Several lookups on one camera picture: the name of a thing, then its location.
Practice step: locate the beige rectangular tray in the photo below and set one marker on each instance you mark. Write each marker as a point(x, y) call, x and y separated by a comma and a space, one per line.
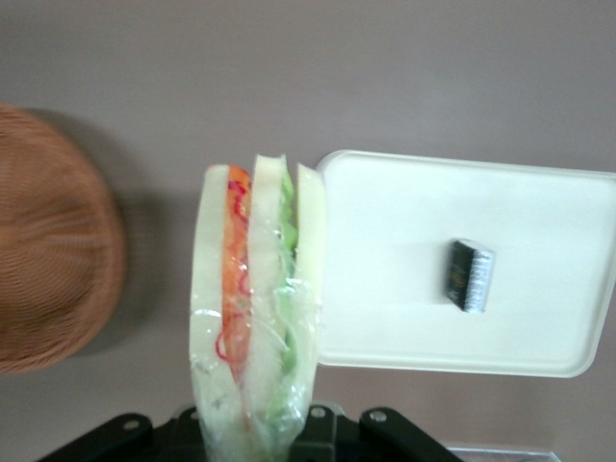
point(394, 269)

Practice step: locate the small black snack packet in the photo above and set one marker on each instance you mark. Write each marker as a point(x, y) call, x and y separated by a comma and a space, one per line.
point(469, 276)

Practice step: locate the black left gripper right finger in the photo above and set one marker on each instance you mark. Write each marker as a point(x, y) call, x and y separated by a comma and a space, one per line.
point(385, 433)

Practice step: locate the clear acrylic bottle rack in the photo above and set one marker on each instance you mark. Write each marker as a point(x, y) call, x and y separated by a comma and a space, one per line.
point(505, 454)

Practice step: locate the triangle sandwich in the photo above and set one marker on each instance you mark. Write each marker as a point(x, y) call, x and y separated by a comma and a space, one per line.
point(260, 308)

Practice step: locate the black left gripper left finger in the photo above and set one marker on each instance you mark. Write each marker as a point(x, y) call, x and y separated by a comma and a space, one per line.
point(120, 438)

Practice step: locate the round brown wicker basket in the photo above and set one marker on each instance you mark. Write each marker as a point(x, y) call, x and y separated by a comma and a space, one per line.
point(48, 240)

